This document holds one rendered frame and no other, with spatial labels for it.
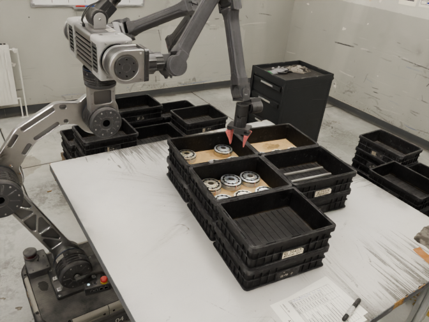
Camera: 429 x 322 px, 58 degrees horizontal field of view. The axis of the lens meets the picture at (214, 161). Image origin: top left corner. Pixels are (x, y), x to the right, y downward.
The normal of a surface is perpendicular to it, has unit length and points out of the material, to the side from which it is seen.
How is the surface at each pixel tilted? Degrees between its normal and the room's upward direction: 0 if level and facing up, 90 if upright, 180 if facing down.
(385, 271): 0
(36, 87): 90
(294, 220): 0
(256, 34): 90
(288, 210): 0
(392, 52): 90
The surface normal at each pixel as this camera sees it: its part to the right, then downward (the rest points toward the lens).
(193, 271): 0.09, -0.86
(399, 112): -0.83, 0.21
